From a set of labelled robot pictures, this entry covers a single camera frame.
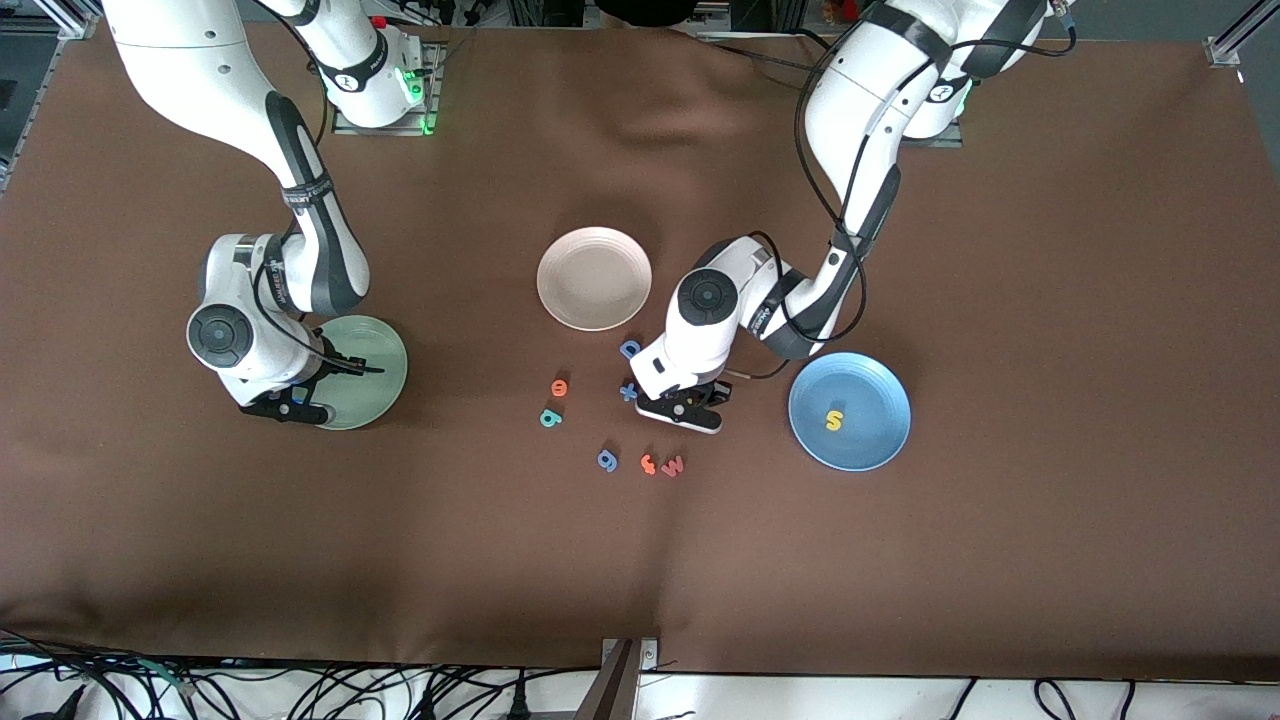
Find pale green round plate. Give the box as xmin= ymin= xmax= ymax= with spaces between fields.
xmin=305 ymin=315 xmax=409 ymax=431

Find blue round plate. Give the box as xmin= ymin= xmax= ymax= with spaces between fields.
xmin=788 ymin=352 xmax=912 ymax=472

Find cream white round plate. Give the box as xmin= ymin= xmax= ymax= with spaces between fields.
xmin=536 ymin=227 xmax=653 ymax=332

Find brown table cloth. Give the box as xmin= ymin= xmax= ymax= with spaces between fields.
xmin=0 ymin=20 xmax=1280 ymax=681

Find small metal table bracket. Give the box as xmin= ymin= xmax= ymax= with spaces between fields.
xmin=600 ymin=638 xmax=661 ymax=673

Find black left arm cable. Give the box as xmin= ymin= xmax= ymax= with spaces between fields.
xmin=725 ymin=0 xmax=1076 ymax=381

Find dark metal post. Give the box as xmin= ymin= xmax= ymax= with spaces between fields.
xmin=575 ymin=640 xmax=638 ymax=720

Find black cable across cloth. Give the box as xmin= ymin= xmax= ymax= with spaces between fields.
xmin=700 ymin=28 xmax=831 ymax=71

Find aluminium frame profile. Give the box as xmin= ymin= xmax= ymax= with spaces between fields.
xmin=40 ymin=0 xmax=103 ymax=41
xmin=1205 ymin=0 xmax=1261 ymax=69

